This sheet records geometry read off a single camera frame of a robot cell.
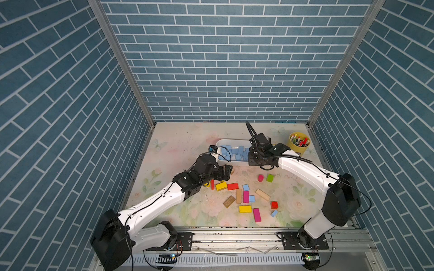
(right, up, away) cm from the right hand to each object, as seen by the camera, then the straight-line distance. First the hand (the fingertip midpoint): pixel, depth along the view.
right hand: (252, 160), depth 87 cm
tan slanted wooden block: (+6, -18, +2) cm, 19 cm away
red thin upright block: (-21, -13, +4) cm, 25 cm away
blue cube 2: (-15, +3, +18) cm, 24 cm away
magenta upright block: (-3, -19, 0) cm, 19 cm away
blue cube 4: (-3, -15, +3) cm, 16 cm away
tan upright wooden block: (-7, -19, 0) cm, 20 cm away
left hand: (-12, -2, -9) cm, 15 cm away
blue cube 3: (-12, +5, +17) cm, 21 cm away
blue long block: (-8, +4, +16) cm, 19 cm away
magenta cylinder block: (+6, -11, +6) cm, 14 cm away
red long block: (-10, -15, +4) cm, 18 cm away
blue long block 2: (-16, 0, +18) cm, 24 cm away
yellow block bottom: (-4, -24, -4) cm, 24 cm away
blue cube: (-6, 0, +14) cm, 16 cm away
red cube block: (+11, -23, -2) cm, 25 cm away
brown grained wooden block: (-12, -21, -2) cm, 24 cm away
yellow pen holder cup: (+30, +9, +12) cm, 33 cm away
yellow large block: (-16, -14, +2) cm, 22 cm away
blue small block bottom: (+10, -25, -6) cm, 28 cm away
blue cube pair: (0, -20, -1) cm, 20 cm away
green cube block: (+11, -11, +7) cm, 17 cm away
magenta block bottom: (+1, -26, -6) cm, 27 cm away
